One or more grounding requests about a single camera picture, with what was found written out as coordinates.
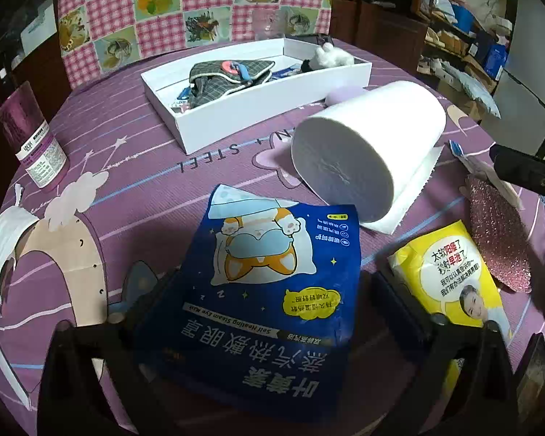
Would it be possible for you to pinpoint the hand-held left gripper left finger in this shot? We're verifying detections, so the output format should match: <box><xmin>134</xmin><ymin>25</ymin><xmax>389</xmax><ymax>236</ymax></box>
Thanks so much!
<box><xmin>36</xmin><ymin>267</ymin><xmax>185</xmax><ymax>436</ymax></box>

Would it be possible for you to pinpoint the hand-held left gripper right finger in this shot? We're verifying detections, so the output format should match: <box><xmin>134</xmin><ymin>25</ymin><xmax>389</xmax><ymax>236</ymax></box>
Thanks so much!
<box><xmin>370</xmin><ymin>270</ymin><xmax>521</xmax><ymax>436</ymax></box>

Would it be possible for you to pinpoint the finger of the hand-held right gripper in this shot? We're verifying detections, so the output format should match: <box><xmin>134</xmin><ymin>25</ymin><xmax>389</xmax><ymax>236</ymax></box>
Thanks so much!
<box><xmin>489</xmin><ymin>144</ymin><xmax>545</xmax><ymax>197</ymax></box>

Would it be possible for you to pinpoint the pink glitter pouch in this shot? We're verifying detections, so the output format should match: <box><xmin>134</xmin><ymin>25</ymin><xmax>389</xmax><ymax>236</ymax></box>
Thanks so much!
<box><xmin>464</xmin><ymin>173</ymin><xmax>532</xmax><ymax>292</ymax></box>

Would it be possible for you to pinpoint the blue eye mask packet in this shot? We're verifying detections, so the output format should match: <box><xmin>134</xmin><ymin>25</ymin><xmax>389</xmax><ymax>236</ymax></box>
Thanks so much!
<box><xmin>134</xmin><ymin>184</ymin><xmax>362</xmax><ymax>423</ymax></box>

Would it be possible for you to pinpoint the white paper roll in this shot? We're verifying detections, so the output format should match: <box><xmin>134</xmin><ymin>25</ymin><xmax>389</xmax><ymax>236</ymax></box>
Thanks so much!
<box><xmin>290</xmin><ymin>80</ymin><xmax>447</xmax><ymax>236</ymax></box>

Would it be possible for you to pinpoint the white cardboard box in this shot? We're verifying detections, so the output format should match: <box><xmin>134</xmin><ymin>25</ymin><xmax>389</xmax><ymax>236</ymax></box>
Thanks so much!
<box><xmin>141</xmin><ymin>37</ymin><xmax>373</xmax><ymax>155</ymax></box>

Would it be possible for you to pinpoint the white sachet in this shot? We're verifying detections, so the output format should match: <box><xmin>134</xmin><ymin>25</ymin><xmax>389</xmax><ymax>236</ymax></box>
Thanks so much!
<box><xmin>463</xmin><ymin>154</ymin><xmax>525</xmax><ymax>210</ymax></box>

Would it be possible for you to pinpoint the yellow tissue packet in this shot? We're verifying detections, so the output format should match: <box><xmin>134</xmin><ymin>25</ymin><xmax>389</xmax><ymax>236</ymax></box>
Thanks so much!
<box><xmin>387</xmin><ymin>219</ymin><xmax>513</xmax><ymax>389</ymax></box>

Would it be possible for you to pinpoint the small blue white packet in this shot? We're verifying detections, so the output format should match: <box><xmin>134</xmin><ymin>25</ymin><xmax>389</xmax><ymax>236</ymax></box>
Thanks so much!
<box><xmin>449</xmin><ymin>141</ymin><xmax>475</xmax><ymax>161</ymax></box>

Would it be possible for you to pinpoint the white refrigerator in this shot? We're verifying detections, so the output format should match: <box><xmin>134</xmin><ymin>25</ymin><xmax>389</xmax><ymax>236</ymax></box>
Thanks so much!
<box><xmin>493</xmin><ymin>0</ymin><xmax>545</xmax><ymax>128</ymax></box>

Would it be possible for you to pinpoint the clutter of boxes and bags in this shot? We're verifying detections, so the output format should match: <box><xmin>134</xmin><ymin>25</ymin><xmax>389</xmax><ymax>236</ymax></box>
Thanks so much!
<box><xmin>418</xmin><ymin>0</ymin><xmax>512</xmax><ymax>119</ymax></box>

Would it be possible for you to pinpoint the white curved paper sheet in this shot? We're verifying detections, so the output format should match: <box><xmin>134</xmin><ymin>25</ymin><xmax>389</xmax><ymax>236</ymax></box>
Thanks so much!
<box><xmin>0</xmin><ymin>184</ymin><xmax>41</xmax><ymax>319</ymax></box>

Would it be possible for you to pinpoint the lavender sponge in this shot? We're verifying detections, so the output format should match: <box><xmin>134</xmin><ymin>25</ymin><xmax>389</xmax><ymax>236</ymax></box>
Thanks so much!
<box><xmin>326</xmin><ymin>85</ymin><xmax>368</xmax><ymax>106</ymax></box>

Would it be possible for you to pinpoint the purple canister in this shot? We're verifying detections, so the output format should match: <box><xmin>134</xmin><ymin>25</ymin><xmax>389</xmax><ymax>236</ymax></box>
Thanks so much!
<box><xmin>0</xmin><ymin>81</ymin><xmax>69</xmax><ymax>190</ymax></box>

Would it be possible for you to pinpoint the wooden cabinet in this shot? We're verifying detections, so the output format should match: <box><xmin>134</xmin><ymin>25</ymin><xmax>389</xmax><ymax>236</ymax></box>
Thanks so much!
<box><xmin>331</xmin><ymin>0</ymin><xmax>430</xmax><ymax>62</ymax></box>

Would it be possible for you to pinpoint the white fluffy plush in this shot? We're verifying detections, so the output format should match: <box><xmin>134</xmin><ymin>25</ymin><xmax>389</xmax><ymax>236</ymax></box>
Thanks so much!
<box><xmin>300</xmin><ymin>43</ymin><xmax>355</xmax><ymax>72</ymax></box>

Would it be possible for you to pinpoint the grey plaid eye mask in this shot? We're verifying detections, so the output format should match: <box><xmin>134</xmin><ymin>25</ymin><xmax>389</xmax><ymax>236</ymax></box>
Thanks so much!
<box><xmin>188</xmin><ymin>59</ymin><xmax>275</xmax><ymax>110</ymax></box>

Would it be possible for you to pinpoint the chair with patchwork cover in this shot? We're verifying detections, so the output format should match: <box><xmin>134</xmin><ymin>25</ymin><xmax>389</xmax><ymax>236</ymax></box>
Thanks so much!
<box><xmin>57</xmin><ymin>0</ymin><xmax>332</xmax><ymax>89</ymax></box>

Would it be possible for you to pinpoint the white printed carton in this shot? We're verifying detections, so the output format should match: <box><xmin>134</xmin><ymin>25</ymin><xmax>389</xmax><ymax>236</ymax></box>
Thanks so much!
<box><xmin>20</xmin><ymin>7</ymin><xmax>57</xmax><ymax>55</ymax></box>

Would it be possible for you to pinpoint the clear glass cup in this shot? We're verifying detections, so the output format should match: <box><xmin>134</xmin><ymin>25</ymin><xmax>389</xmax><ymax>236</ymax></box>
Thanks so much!
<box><xmin>253</xmin><ymin>7</ymin><xmax>286</xmax><ymax>43</ymax></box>

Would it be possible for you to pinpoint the pink and blue hair tie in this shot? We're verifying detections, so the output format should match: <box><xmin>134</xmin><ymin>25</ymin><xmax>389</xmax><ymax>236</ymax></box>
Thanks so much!
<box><xmin>222</xmin><ymin>60</ymin><xmax>255</xmax><ymax>83</ymax></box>

